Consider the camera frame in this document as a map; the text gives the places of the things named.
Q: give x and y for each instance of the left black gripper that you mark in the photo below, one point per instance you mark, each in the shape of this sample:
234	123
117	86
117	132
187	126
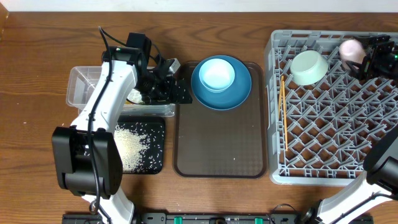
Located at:
168	95

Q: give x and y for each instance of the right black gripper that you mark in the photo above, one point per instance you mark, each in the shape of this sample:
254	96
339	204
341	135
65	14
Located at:
383	42

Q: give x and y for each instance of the pink paper cup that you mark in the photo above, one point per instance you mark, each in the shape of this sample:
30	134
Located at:
351	50

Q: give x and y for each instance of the light blue bowl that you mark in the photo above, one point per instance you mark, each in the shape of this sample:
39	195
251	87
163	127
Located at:
216	75

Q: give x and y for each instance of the white tissue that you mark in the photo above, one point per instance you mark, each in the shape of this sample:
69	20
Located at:
135	97

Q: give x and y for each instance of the dark blue plate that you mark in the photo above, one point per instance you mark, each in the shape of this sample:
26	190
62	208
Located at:
232	97

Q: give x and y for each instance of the mint green bowl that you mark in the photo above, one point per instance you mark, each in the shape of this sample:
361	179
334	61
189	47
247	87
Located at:
308	67

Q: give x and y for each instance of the white rice pile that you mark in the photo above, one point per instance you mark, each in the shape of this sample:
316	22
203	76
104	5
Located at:
130	149

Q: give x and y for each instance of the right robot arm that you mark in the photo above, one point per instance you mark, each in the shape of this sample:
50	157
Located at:
378	181

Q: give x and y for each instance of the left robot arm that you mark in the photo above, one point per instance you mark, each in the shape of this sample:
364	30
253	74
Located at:
87	161

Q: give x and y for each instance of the grey plastic dishwasher rack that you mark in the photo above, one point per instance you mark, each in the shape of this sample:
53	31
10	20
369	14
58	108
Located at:
331	124

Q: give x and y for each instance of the clear plastic waste bin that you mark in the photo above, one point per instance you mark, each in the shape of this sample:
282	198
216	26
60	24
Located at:
82	82

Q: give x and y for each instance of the brown plastic serving tray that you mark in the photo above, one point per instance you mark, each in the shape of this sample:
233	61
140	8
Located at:
224	144

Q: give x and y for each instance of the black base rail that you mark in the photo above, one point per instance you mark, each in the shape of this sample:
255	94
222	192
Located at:
161	218

